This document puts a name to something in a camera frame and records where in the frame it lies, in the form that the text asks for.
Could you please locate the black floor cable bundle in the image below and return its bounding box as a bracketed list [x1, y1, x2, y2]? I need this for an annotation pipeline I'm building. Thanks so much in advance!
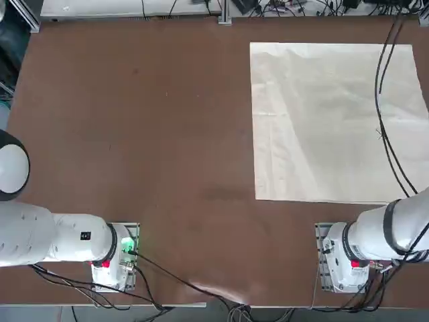
[29, 263, 172, 311]

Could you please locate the black base power cable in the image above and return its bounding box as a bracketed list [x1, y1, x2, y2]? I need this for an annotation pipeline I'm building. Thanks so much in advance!
[129, 250, 251, 308]

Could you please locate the grey cable bundle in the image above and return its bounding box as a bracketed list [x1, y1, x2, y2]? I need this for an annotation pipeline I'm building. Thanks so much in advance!
[227, 303, 257, 322]

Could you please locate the large black power adapter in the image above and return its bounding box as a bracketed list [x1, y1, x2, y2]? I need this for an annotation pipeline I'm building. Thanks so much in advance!
[364, 0, 415, 6]

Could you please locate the slanted aluminium profile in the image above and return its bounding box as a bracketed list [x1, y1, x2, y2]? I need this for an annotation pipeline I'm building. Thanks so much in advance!
[8, 0, 42, 34]

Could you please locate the long white cable duct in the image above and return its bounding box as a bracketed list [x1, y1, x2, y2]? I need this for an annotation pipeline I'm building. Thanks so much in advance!
[40, 0, 222, 18]

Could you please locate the cream plastic tablecloth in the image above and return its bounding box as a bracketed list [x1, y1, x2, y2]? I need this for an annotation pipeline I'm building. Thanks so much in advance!
[249, 42, 429, 204]

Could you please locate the aluminium profile post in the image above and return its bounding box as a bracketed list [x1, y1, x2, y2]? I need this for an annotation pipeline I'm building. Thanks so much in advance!
[218, 0, 233, 25]

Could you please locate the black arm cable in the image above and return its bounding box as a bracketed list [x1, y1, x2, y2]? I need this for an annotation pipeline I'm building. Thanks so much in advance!
[374, 13, 429, 268]

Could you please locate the dark metal frame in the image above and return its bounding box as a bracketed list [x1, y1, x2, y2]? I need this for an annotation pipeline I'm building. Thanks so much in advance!
[0, 33, 21, 100]

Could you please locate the black base cable bundle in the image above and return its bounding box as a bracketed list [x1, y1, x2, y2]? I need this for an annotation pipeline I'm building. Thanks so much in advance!
[311, 261, 403, 313]

